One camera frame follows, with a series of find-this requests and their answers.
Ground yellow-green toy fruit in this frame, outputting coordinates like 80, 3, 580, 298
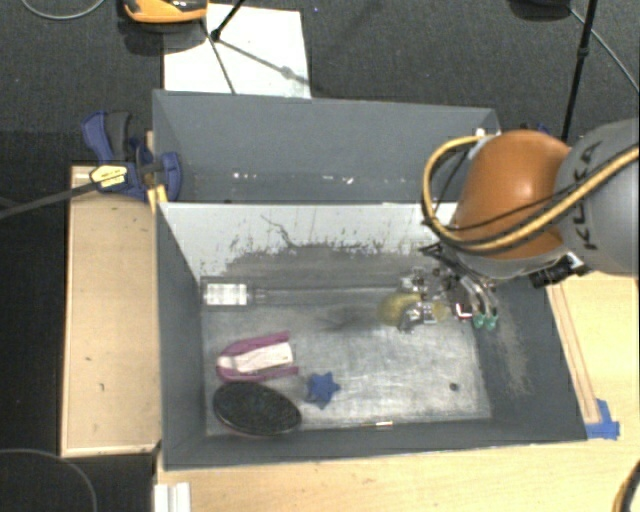
376, 291, 452, 327

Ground purple and white stapler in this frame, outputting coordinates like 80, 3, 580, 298
215, 329, 301, 384

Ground grey metal bin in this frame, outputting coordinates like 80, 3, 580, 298
151, 88, 589, 472

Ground pale wood board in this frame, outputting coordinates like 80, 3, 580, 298
59, 164, 164, 459

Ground blue star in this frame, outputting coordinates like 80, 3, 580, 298
304, 370, 343, 411

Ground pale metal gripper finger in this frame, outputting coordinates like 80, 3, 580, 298
399, 267, 432, 300
396, 301, 437, 334

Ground black oval disc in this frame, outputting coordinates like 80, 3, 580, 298
211, 381, 304, 440

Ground black cylinder on white bracket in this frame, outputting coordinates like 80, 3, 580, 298
528, 251, 590, 290

